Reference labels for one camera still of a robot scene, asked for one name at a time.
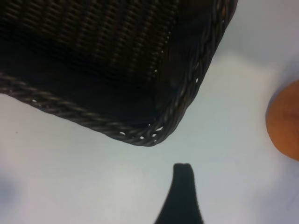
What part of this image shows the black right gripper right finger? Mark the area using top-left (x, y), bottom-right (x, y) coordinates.
top-left (178, 163), bottom-right (206, 224)

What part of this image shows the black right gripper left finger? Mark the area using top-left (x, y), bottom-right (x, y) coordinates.
top-left (153, 163), bottom-right (185, 224)

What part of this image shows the orange fruit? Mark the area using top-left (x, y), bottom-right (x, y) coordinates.
top-left (265, 79), bottom-right (299, 161)

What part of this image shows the dark brown woven basket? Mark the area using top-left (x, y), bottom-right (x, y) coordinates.
top-left (0, 0), bottom-right (238, 147)

